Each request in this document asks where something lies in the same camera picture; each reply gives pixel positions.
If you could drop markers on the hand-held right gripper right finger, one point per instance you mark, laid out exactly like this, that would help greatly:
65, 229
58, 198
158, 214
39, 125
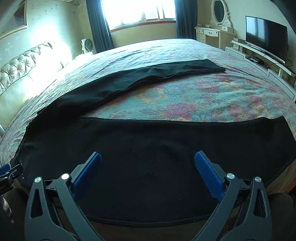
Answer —
207, 171

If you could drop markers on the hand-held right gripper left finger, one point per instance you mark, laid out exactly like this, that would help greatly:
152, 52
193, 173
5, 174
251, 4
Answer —
89, 171

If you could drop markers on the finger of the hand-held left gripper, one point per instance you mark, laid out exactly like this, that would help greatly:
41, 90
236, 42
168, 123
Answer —
4, 170

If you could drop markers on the black pants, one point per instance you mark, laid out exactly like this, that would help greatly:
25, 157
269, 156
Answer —
148, 150

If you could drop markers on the person's left hand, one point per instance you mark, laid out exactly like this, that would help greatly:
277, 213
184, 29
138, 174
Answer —
5, 209

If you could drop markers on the bed with floral cover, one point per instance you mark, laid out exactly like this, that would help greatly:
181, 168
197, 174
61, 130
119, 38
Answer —
185, 97

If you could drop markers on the cream tufted headboard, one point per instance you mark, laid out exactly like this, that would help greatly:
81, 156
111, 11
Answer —
18, 69

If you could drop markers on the white fan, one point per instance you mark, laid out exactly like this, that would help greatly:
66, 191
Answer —
86, 46

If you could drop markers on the white television stand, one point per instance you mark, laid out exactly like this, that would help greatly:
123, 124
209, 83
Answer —
256, 52

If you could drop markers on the cream dressing table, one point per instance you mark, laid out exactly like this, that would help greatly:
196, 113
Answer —
210, 34

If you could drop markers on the dark blue curtain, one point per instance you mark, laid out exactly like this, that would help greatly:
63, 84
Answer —
183, 18
98, 25

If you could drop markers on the black television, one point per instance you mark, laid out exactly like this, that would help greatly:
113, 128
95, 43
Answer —
266, 37

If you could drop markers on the oval vanity mirror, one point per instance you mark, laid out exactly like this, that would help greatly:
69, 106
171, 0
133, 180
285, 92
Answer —
219, 11

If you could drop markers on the window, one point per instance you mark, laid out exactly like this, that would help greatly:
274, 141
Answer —
138, 11

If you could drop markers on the framed wall picture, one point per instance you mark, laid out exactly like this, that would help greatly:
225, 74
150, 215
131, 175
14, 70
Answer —
13, 20

